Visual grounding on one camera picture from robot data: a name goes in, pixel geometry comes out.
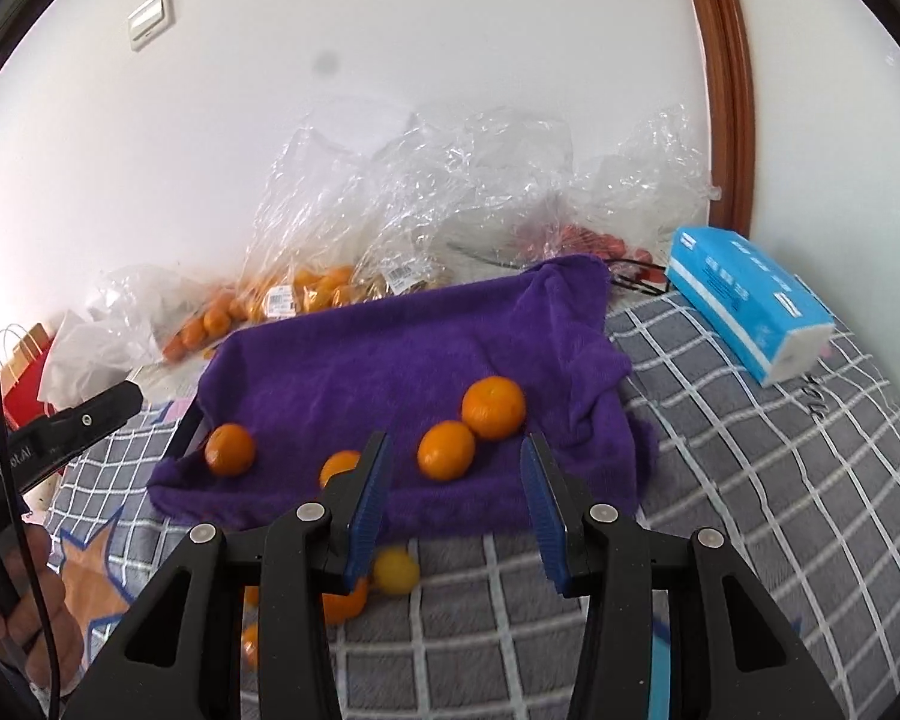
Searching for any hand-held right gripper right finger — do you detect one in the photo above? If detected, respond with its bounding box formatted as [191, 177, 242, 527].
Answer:
[520, 433, 845, 720]

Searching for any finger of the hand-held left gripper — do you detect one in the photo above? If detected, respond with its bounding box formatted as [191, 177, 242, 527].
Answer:
[11, 381, 145, 470]

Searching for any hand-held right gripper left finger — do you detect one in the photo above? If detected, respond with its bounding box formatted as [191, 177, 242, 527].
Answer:
[64, 431, 392, 720]

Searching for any small yellow-green citrus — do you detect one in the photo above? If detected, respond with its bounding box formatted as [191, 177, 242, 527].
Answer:
[373, 547, 421, 596]

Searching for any orange mandarin with stem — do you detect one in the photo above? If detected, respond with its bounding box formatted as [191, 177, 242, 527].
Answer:
[321, 574, 371, 626]

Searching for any large orange mandarin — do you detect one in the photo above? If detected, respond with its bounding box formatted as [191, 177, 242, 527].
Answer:
[461, 376, 527, 442]

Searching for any purple towel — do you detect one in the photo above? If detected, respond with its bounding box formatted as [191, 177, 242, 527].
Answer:
[148, 255, 661, 541]

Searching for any person's left hand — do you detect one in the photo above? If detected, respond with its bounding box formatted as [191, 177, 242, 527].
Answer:
[0, 521, 72, 695]

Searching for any white plastic bag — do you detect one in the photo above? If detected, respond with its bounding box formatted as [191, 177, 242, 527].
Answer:
[39, 309, 158, 404]

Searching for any red paper bag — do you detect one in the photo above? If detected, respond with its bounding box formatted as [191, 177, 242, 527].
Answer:
[0, 356, 55, 428]

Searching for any beige patterned sheet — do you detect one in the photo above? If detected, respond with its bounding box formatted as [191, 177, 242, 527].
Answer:
[131, 364, 200, 402]

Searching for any brown paper bag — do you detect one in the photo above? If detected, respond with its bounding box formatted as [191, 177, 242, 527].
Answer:
[0, 322, 52, 383]

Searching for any cloudy bag of oranges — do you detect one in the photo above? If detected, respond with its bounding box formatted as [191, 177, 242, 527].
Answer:
[94, 264, 252, 365]

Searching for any grey checked blanket with stars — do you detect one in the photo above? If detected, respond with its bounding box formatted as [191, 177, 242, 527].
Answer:
[26, 289, 900, 720]

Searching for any clear bag of labelled oranges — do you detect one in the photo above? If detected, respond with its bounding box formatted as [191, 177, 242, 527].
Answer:
[240, 127, 376, 320]

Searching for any clear bag of brown fruit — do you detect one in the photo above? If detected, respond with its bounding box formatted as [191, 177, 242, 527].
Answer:
[356, 109, 578, 293]

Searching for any clear bag of red fruit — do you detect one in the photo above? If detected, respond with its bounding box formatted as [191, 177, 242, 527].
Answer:
[510, 105, 721, 290]

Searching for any blue tissue pack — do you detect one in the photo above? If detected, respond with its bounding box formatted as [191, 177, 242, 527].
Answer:
[664, 226, 837, 389]

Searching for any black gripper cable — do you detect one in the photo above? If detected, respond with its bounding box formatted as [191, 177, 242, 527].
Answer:
[0, 285, 65, 720]

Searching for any white wall switch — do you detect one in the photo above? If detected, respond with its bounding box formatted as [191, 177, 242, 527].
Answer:
[127, 0, 175, 52]

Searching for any brown wooden door frame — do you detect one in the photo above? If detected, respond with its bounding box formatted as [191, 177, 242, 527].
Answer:
[675, 0, 757, 237]

